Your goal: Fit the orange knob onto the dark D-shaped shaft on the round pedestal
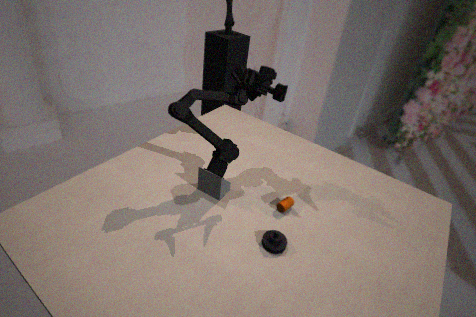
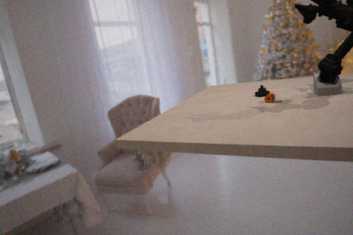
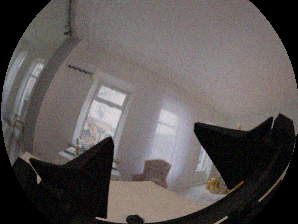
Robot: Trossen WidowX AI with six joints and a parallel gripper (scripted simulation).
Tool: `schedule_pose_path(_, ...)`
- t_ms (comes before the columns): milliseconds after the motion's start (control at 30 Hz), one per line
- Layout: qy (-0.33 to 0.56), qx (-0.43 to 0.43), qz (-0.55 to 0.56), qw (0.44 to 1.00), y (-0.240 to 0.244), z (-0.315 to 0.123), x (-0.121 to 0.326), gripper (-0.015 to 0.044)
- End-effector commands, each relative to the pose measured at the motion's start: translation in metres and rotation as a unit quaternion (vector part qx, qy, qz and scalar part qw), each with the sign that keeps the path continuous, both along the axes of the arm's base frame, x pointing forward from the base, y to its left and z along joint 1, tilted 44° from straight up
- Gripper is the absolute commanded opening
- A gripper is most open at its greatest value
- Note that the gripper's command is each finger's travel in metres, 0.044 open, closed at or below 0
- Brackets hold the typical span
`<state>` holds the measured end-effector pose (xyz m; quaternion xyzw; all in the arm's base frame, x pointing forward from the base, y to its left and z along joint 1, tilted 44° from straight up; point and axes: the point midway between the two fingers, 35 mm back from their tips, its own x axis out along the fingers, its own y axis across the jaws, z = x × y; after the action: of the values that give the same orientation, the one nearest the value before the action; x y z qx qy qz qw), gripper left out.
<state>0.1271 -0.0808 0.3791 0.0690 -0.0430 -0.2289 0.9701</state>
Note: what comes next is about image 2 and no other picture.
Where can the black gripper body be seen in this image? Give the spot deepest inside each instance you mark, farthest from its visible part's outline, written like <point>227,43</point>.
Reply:
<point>312,11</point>

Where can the orange knob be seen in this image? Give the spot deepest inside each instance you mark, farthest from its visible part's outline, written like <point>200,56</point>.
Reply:
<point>270,98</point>

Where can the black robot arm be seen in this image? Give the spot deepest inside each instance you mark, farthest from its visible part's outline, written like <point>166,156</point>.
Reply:
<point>331,65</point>

